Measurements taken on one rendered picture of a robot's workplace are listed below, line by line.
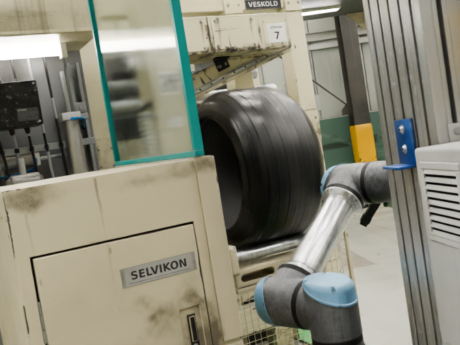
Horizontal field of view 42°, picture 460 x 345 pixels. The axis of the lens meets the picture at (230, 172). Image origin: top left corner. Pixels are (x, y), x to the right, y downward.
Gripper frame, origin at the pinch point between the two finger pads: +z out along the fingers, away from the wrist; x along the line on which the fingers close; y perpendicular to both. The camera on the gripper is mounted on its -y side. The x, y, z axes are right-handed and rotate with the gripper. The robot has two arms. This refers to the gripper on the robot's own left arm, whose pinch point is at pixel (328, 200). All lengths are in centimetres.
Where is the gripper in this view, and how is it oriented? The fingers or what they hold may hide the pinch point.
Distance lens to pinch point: 211.3
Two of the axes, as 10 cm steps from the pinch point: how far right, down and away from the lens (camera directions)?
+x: -3.3, 4.4, -8.4
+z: -9.3, 0.0, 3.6
